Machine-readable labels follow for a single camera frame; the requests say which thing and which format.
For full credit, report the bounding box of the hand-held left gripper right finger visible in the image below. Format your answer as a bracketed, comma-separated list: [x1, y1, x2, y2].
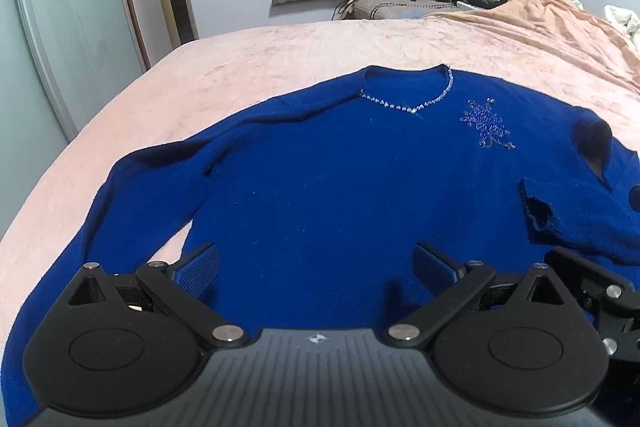
[387, 242, 568, 349]

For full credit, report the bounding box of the blue beaded sweater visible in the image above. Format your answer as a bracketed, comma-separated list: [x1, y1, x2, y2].
[0, 64, 640, 408]

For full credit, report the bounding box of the flower print glass door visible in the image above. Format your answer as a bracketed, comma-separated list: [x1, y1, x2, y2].
[0, 0, 151, 148]

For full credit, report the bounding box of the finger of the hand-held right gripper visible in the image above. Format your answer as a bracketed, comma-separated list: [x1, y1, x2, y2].
[545, 247, 638, 313]
[596, 304, 640, 360]

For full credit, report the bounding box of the pink bed blanket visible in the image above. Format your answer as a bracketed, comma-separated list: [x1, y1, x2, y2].
[0, 0, 640, 308]

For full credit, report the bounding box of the black cable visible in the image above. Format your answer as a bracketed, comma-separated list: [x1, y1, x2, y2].
[332, 0, 357, 22]

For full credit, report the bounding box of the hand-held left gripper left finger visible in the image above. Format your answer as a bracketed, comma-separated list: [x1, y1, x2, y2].
[67, 243, 246, 350]

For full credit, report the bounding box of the cream crumpled cloth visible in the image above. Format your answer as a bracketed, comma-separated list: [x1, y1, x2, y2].
[604, 4, 640, 45]

